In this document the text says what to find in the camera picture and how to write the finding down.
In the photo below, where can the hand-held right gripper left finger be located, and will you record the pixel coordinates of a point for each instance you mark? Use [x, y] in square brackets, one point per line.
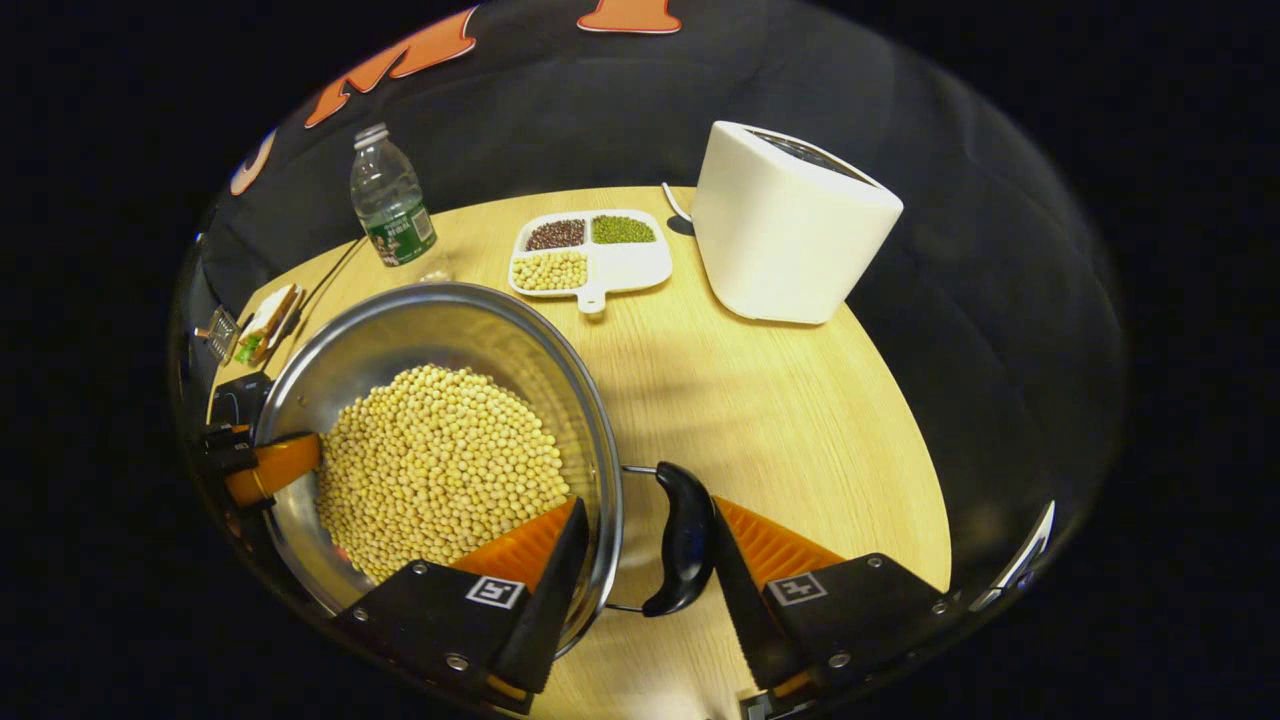
[550, 610]

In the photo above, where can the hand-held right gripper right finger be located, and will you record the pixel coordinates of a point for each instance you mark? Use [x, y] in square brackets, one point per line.
[745, 600]

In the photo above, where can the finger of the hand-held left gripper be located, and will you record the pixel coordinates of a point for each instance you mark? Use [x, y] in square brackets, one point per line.
[225, 455]
[275, 465]

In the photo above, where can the black induction cooktop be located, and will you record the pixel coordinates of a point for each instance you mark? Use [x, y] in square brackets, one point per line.
[235, 400]

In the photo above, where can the stainless steel pot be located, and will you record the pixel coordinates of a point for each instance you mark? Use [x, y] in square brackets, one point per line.
[440, 325]

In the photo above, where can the lettuce sandwich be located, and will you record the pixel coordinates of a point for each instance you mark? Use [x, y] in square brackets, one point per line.
[265, 325]

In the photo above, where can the pile of soybeans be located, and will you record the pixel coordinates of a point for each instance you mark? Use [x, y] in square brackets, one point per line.
[440, 470]

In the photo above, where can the clear plastic water bottle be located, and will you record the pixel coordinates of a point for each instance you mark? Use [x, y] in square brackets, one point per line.
[390, 210]

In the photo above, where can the white divided bean tray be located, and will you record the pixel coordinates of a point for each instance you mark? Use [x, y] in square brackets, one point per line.
[625, 265]

